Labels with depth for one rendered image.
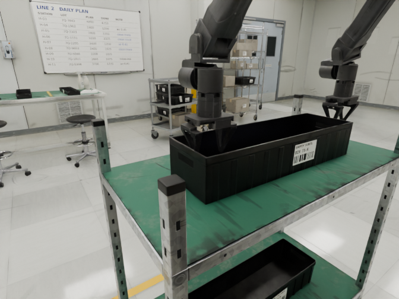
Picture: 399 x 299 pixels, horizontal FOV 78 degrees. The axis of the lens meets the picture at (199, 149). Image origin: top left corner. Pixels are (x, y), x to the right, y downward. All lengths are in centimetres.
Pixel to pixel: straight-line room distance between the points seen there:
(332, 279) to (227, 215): 89
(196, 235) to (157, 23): 540
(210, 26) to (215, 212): 37
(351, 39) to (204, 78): 52
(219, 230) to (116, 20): 509
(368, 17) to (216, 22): 50
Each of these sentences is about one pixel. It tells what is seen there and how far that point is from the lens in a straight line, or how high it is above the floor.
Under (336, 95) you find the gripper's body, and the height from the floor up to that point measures 113.
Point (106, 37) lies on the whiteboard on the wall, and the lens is 531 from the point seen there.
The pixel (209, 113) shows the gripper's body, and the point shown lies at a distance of 56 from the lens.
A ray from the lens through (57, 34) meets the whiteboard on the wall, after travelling 516.
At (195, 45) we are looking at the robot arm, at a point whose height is 128.
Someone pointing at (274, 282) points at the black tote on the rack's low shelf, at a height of 36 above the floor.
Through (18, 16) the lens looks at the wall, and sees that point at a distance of 517.
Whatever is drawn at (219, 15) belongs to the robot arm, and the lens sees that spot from 52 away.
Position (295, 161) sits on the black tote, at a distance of 74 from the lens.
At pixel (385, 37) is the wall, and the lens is 827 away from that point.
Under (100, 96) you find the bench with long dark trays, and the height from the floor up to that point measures 77.
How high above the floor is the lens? 126
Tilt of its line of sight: 20 degrees down
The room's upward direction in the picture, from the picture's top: straight up
